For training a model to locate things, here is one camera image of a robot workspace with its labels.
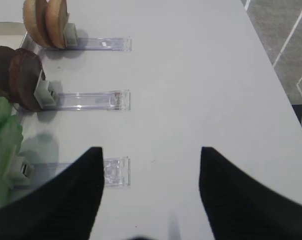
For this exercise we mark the brown meat patty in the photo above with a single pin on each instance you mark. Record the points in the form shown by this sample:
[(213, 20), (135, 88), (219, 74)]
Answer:
[(24, 72), (6, 55)]

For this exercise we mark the bun half rack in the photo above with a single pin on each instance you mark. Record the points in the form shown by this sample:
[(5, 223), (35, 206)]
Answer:
[(56, 18), (34, 13)]

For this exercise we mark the left brown meat patty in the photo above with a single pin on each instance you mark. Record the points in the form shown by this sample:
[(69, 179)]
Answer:
[(6, 55)]

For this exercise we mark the right brown meat patty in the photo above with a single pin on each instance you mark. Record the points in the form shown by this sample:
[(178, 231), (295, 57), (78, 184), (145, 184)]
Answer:
[(24, 72)]

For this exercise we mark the left bun half right rack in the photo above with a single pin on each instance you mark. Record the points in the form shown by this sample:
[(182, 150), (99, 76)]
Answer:
[(34, 13)]

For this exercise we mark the green lettuce leaf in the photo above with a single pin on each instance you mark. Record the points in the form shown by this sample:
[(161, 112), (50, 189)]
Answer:
[(11, 136)]

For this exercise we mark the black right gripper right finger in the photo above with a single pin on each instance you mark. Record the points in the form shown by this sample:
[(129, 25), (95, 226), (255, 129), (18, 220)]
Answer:
[(238, 207)]

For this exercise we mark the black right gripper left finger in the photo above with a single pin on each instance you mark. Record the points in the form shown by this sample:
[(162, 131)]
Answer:
[(64, 208)]

